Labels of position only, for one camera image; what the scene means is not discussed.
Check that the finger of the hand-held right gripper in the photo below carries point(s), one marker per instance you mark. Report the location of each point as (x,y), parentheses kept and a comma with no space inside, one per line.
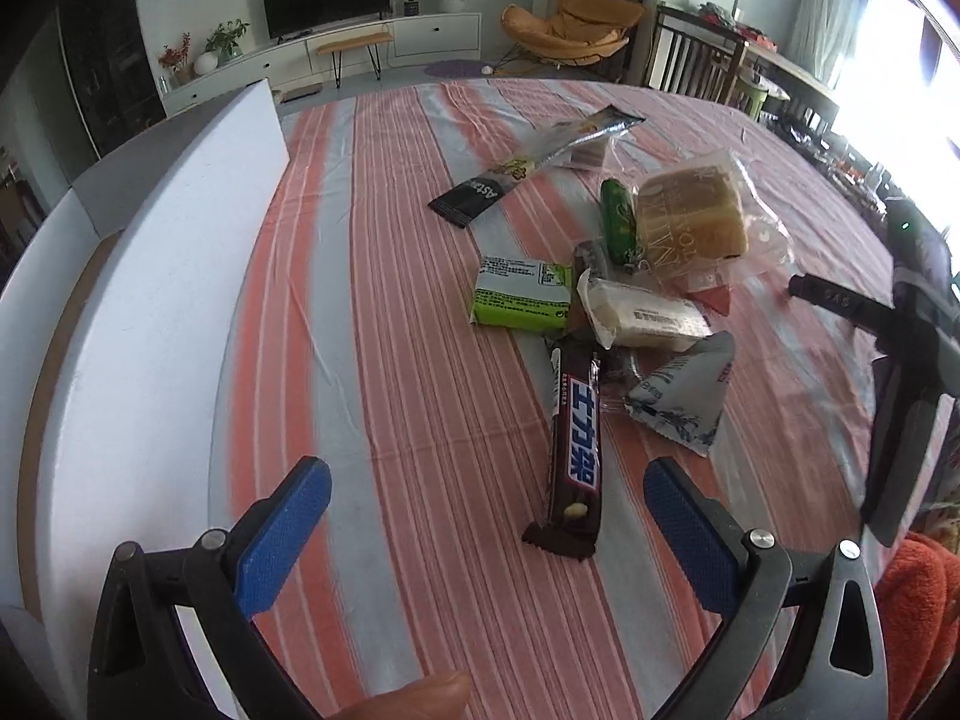
(840,301)
(900,457)

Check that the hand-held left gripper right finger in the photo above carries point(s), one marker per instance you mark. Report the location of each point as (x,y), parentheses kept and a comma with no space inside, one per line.
(690,532)

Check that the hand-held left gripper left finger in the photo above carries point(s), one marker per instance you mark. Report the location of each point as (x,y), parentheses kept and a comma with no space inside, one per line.
(281,532)

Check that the small red packet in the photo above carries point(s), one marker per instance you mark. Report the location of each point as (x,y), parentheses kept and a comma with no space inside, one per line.
(721,301)

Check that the white blue triangular packet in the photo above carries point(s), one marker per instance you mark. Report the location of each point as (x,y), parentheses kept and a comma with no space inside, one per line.
(682,397)

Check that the brown chocolate bar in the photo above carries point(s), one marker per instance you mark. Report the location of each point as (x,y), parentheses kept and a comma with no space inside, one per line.
(574,450)

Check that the bread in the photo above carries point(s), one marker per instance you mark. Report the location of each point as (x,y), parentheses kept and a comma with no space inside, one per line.
(690,217)

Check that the white cake packet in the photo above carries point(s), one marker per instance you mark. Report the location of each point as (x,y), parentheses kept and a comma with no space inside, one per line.
(637,315)

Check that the green sausage stick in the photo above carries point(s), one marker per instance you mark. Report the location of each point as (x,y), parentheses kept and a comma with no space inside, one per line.
(616,217)

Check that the white cardboard box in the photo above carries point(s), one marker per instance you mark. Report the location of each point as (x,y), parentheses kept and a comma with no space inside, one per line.
(150,277)

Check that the green snack packet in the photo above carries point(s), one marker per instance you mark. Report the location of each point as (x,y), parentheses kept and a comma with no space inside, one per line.
(517,300)

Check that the small clear brown snack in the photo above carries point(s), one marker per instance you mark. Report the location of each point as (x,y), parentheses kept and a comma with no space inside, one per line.
(589,156)

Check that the long clear jelly stick packet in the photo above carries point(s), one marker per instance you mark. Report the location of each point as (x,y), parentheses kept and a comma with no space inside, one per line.
(480,195)

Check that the person's left hand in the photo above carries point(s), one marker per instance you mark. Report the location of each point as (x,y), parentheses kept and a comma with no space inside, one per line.
(409,699)

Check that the row of cluttered small items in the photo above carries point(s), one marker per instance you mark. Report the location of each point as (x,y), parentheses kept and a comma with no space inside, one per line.
(840,157)

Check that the orange fuzzy cloth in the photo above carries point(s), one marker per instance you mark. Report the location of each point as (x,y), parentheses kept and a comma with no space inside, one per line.
(919,615)

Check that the striped orange grey cloth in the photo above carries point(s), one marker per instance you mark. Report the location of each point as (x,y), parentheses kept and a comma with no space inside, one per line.
(390,390)

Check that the green stool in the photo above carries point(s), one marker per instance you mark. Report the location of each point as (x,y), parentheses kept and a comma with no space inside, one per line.
(754,96)

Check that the wooden dining table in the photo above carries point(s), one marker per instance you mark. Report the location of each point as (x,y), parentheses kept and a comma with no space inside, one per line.
(787,64)

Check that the dark wooden slatted chair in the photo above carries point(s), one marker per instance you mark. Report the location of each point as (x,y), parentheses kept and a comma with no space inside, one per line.
(690,52)

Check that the white sheer curtain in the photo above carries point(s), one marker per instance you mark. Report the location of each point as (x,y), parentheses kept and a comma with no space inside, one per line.
(825,0)

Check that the orange lounge chair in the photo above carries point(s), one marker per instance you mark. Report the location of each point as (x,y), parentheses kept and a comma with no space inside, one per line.
(570,22)

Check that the small flat floor pad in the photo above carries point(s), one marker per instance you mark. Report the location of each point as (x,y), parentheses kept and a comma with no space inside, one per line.
(300,92)

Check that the purple round rug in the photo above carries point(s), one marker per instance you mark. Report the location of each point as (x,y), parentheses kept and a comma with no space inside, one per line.
(456,67)

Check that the round white vase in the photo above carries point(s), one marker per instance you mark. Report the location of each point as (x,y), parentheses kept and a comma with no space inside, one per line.
(206,62)

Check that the white television cabinet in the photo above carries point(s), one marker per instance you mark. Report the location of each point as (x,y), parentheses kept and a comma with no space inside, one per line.
(435,37)

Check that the red flowers in vase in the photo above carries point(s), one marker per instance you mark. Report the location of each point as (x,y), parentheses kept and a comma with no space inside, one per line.
(174,56)

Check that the wooden bench with black legs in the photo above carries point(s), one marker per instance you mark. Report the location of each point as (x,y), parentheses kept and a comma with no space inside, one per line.
(352,41)

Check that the bushy green potted plant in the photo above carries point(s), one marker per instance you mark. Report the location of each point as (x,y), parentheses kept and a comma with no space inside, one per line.
(226,37)

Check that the dark glass cabinet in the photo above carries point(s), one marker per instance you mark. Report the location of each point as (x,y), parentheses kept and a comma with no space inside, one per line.
(112,45)

